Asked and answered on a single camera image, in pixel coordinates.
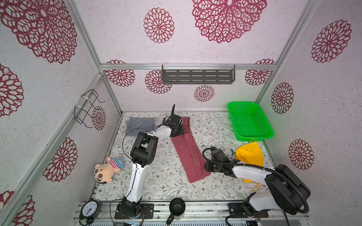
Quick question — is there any maroon tank top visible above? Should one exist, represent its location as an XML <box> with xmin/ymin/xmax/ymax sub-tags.
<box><xmin>171</xmin><ymin>117</ymin><xmax>211</xmax><ymax>183</ymax></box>

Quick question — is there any blue white striped tank top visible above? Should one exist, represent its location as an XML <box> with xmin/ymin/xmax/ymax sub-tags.
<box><xmin>125</xmin><ymin>117</ymin><xmax>156</xmax><ymax>136</ymax></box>

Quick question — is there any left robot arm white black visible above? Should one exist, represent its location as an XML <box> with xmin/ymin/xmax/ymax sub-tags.
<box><xmin>120</xmin><ymin>114</ymin><xmax>185</xmax><ymax>217</ymax></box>

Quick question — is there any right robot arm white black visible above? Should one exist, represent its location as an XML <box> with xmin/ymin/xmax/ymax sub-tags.
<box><xmin>202</xmin><ymin>147</ymin><xmax>311</xmax><ymax>217</ymax></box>

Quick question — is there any yellow cloth bag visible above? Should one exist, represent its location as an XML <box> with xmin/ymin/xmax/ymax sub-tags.
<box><xmin>235</xmin><ymin>142</ymin><xmax>264</xmax><ymax>166</ymax></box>

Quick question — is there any green plastic basket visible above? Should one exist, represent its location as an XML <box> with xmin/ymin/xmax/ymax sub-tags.
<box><xmin>227</xmin><ymin>102</ymin><xmax>274</xmax><ymax>142</ymax></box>

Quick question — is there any black thermos mug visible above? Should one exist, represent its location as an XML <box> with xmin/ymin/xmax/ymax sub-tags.
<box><xmin>166</xmin><ymin>198</ymin><xmax>186</xmax><ymax>226</ymax></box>

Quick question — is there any cartoon plush doll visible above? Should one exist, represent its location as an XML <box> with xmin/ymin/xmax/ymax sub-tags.
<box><xmin>93</xmin><ymin>156</ymin><xmax>125</xmax><ymax>184</ymax></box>

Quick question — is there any round analog clock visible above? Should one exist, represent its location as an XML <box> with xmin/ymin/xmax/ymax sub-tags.
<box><xmin>79</xmin><ymin>199</ymin><xmax>102</xmax><ymax>226</ymax></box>

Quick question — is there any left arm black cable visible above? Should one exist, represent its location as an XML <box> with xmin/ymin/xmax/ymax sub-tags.
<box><xmin>109</xmin><ymin>104</ymin><xmax>176</xmax><ymax>226</ymax></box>

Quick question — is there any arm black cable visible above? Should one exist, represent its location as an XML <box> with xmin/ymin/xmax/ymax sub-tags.
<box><xmin>202</xmin><ymin>146</ymin><xmax>310</xmax><ymax>215</ymax></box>
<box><xmin>109</xmin><ymin>104</ymin><xmax>176</xmax><ymax>226</ymax></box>

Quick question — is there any grey wall shelf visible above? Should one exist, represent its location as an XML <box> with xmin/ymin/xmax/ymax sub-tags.
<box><xmin>161</xmin><ymin>65</ymin><xmax>236</xmax><ymax>85</ymax></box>

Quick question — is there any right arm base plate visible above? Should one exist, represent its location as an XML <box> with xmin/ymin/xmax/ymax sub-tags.
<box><xmin>228</xmin><ymin>202</ymin><xmax>269</xmax><ymax>218</ymax></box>

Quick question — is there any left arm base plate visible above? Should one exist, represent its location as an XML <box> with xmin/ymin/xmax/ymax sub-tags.
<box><xmin>114</xmin><ymin>203</ymin><xmax>154</xmax><ymax>219</ymax></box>

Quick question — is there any black wire wall rack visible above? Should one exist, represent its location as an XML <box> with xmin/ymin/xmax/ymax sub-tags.
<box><xmin>74</xmin><ymin>89</ymin><xmax>107</xmax><ymax>131</ymax></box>

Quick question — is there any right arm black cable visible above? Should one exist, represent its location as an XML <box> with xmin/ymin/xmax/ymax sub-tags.
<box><xmin>202</xmin><ymin>146</ymin><xmax>310</xmax><ymax>215</ymax></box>

